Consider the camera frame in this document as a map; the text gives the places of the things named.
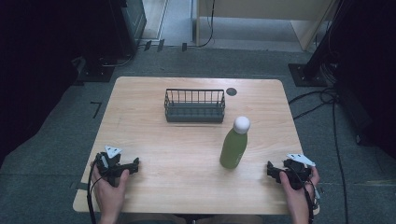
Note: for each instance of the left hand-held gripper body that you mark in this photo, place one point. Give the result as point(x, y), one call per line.
point(109, 165)

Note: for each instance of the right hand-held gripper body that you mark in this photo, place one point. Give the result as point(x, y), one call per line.
point(297, 174)

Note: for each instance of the green bottle with white cap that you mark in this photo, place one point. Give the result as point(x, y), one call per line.
point(234, 146)

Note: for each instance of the person's right hand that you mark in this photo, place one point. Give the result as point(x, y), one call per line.
point(297, 200)

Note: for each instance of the person's left hand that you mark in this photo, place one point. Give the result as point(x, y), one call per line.
point(110, 197)

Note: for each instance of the dark round table grommet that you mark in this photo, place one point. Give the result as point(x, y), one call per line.
point(231, 91)

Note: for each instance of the dark equipment cabinet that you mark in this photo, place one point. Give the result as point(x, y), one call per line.
point(134, 18)

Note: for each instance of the light wooden cabinet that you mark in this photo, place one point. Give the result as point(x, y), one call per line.
point(264, 9)

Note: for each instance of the black stand with base plate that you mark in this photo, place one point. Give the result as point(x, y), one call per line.
point(311, 73)
point(96, 73)

